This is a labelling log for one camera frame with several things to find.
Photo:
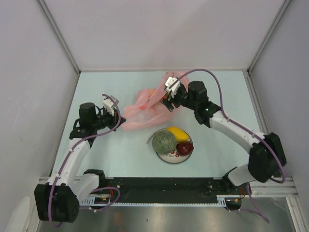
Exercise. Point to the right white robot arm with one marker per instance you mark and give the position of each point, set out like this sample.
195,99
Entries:
266,155

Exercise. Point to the pink plastic bag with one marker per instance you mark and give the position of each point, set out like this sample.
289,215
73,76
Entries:
144,114

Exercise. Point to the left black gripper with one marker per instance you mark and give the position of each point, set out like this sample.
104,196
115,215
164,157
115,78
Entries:
114,119

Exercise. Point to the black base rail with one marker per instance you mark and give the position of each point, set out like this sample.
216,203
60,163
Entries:
171,190

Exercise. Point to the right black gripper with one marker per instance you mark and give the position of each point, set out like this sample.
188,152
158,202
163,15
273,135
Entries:
167,103

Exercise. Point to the round printed plate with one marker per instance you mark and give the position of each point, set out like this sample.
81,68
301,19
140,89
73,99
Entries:
174,157

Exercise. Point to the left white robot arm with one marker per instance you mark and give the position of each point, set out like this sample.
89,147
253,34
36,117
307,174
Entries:
59,199

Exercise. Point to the white cable duct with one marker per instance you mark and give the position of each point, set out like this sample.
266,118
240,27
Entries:
96,201

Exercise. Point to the green netted fake melon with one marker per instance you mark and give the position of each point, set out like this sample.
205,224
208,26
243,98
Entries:
162,141

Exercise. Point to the dark red fake apple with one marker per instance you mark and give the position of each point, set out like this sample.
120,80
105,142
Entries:
184,148

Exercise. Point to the yellow fake mango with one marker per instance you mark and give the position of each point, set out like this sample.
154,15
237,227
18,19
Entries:
179,134

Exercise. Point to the aluminium frame rail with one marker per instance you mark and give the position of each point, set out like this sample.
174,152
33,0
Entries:
273,189

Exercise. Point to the orange fake peach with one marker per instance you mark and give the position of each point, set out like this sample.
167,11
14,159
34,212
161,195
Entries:
151,92

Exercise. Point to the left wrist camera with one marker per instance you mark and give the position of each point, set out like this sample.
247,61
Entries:
110,103

